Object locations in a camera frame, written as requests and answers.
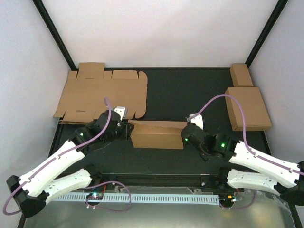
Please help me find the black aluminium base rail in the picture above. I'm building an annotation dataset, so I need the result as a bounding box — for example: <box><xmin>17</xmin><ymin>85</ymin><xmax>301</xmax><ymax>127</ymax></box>
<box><xmin>94</xmin><ymin>173</ymin><xmax>230</xmax><ymax>191</ymax></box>

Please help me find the right black frame post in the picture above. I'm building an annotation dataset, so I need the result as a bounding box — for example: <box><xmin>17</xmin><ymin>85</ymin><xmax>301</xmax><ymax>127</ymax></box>
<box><xmin>245</xmin><ymin>0</ymin><xmax>289</xmax><ymax>68</ymax></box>

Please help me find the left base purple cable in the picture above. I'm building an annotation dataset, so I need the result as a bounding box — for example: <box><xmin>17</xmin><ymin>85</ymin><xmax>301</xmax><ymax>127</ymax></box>
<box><xmin>85</xmin><ymin>180</ymin><xmax>132</xmax><ymax>212</ymax></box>

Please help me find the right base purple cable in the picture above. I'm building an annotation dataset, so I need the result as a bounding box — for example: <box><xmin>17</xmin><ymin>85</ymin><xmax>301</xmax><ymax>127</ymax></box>
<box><xmin>218</xmin><ymin>191</ymin><xmax>257</xmax><ymax>211</ymax></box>

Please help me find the left black frame post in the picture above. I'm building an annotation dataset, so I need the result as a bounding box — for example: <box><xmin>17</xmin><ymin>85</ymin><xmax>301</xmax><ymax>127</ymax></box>
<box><xmin>32</xmin><ymin>0</ymin><xmax>77</xmax><ymax>71</ymax></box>

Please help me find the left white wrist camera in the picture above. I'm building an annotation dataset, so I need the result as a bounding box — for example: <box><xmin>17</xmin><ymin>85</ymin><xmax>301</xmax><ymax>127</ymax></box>
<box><xmin>114</xmin><ymin>106</ymin><xmax>127</xmax><ymax>120</ymax></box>

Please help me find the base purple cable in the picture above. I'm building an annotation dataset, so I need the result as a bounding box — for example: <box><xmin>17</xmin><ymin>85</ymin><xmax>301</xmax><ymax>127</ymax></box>
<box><xmin>85</xmin><ymin>180</ymin><xmax>132</xmax><ymax>212</ymax></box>
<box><xmin>218</xmin><ymin>191</ymin><xmax>257</xmax><ymax>211</ymax></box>

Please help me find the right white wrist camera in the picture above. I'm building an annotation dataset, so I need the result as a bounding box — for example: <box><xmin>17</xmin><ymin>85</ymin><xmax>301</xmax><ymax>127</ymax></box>
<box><xmin>186</xmin><ymin>114</ymin><xmax>204</xmax><ymax>130</ymax></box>

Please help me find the large folded cardboard box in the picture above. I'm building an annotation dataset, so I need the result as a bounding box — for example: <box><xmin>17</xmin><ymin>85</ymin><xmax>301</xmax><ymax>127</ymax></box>
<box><xmin>225</xmin><ymin>87</ymin><xmax>272</xmax><ymax>132</ymax></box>

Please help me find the flat cardboard blank stack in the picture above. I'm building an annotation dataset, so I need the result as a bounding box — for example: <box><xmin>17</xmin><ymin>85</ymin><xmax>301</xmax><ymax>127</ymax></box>
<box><xmin>53</xmin><ymin>62</ymin><xmax>148</xmax><ymax>124</ymax></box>

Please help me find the small folded cardboard box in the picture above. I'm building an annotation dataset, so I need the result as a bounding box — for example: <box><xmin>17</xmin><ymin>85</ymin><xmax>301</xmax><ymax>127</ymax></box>
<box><xmin>230</xmin><ymin>64</ymin><xmax>254</xmax><ymax>87</ymax></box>

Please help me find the white slotted cable duct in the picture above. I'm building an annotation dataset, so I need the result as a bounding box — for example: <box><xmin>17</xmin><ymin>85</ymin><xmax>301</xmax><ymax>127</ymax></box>
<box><xmin>55</xmin><ymin>192</ymin><xmax>219</xmax><ymax>206</ymax></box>

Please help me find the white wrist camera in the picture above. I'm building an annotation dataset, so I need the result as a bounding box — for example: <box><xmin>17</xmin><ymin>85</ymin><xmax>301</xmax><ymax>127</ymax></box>
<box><xmin>114</xmin><ymin>106</ymin><xmax>127</xmax><ymax>120</ymax></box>
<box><xmin>186</xmin><ymin>114</ymin><xmax>204</xmax><ymax>130</ymax></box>

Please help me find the black frame post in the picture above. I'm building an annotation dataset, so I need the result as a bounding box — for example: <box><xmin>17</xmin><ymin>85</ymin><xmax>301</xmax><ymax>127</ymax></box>
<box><xmin>32</xmin><ymin>0</ymin><xmax>77</xmax><ymax>71</ymax></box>
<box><xmin>245</xmin><ymin>0</ymin><xmax>289</xmax><ymax>68</ymax></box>

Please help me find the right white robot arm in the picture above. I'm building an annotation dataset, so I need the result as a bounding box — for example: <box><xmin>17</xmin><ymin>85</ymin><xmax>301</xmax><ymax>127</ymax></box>
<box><xmin>180</xmin><ymin>123</ymin><xmax>304</xmax><ymax>206</ymax></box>

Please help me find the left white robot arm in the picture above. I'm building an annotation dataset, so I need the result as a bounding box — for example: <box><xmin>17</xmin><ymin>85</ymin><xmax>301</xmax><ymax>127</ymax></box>
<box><xmin>6</xmin><ymin>107</ymin><xmax>133</xmax><ymax>218</ymax></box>

